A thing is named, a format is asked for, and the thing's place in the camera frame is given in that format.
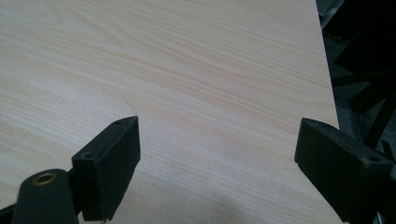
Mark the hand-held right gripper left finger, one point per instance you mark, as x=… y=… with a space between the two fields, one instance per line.
x=107 y=168

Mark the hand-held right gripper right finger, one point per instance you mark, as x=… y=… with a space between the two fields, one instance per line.
x=339 y=165

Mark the black metal stand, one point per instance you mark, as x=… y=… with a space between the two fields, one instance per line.
x=367 y=62

